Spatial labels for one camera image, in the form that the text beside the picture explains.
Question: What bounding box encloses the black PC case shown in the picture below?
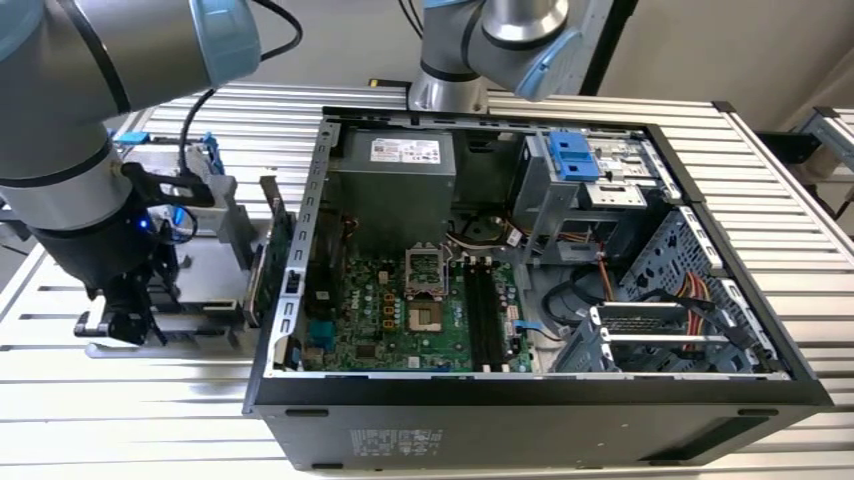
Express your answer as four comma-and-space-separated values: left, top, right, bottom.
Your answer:
241, 102, 837, 472

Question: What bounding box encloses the grey metal disk bay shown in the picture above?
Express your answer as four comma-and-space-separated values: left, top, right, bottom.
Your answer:
552, 298, 762, 375

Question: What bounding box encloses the black yellow wire bundle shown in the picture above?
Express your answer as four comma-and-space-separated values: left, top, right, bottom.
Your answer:
445, 212, 530, 252

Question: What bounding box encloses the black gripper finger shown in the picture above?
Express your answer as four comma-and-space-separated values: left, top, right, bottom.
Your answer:
150, 247, 182, 347
74, 273, 154, 347

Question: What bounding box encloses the black round cable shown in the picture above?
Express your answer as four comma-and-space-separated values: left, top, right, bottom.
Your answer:
541, 277, 606, 334

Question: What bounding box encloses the black cable with connector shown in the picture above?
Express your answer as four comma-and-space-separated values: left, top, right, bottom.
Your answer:
686, 298, 760, 351

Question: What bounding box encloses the black camera bracket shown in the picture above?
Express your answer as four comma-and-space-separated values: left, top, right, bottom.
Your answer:
119, 162, 217, 209

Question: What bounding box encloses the black RAM slot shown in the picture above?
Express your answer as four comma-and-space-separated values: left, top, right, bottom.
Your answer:
482, 255, 514, 373
465, 255, 494, 373

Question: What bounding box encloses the black frame post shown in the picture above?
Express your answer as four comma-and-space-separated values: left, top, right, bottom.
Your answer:
585, 0, 637, 97

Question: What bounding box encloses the CPU socket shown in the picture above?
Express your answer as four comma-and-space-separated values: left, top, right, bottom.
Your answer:
406, 298, 448, 335

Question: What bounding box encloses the green motherboard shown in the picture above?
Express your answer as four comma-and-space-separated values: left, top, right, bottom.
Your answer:
298, 249, 537, 374

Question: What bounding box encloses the aluminium frame table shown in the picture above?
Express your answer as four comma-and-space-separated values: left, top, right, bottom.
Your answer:
797, 105, 854, 177

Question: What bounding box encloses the blue disk carrier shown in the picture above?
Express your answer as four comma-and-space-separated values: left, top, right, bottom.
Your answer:
110, 130, 226, 177

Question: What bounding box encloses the thin orange wire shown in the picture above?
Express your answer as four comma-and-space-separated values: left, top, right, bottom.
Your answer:
557, 227, 616, 302

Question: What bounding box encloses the green graphics card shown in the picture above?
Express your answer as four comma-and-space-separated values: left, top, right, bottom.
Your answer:
242, 166, 301, 330

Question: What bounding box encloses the metal socket cover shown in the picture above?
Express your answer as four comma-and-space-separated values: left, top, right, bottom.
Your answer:
404, 241, 450, 300

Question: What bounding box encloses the blue plastic drive latch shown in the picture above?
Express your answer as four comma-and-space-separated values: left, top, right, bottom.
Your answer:
548, 130, 597, 183

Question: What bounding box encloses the grey power supply unit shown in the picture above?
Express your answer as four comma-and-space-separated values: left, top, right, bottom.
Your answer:
331, 127, 461, 254

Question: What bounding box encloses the black case fan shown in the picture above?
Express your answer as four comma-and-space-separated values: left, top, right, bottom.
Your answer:
313, 194, 348, 281

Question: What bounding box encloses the grey parts rack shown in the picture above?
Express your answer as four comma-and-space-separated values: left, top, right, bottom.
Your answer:
85, 174, 270, 359

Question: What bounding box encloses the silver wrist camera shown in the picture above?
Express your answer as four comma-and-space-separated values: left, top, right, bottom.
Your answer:
143, 182, 215, 241

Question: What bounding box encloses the grey metal drive cage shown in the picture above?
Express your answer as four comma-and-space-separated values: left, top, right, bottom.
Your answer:
512, 128, 670, 265

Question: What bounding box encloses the silver hard disk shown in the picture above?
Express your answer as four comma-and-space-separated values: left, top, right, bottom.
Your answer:
183, 143, 210, 176

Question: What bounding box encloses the orange yellow wire bundle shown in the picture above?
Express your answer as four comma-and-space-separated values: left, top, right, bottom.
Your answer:
672, 272, 714, 344

